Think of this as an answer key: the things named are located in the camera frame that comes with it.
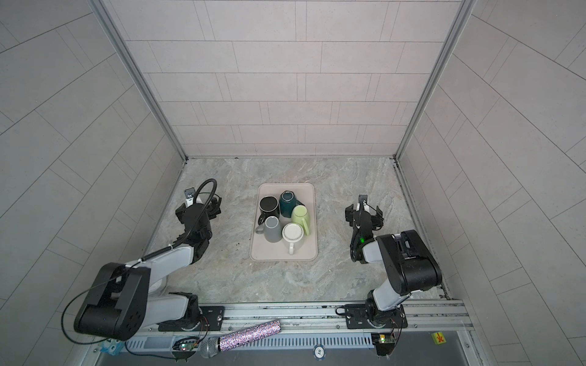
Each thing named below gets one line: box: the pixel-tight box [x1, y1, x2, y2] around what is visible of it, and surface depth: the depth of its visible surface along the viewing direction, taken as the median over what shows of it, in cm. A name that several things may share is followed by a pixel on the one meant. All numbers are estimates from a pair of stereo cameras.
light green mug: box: [290, 204, 310, 236], surface depth 87 cm
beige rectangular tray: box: [249, 183, 318, 262], surface depth 89 cm
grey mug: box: [254, 215, 283, 243], surface depth 85 cm
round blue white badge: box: [312, 343, 326, 362], surface depth 67 cm
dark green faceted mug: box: [279, 189, 306, 219], surface depth 91 cm
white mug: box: [281, 221, 305, 256], surface depth 84 cm
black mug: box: [257, 195, 281, 226], surface depth 90 cm
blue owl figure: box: [99, 338, 125, 357], surface depth 66 cm
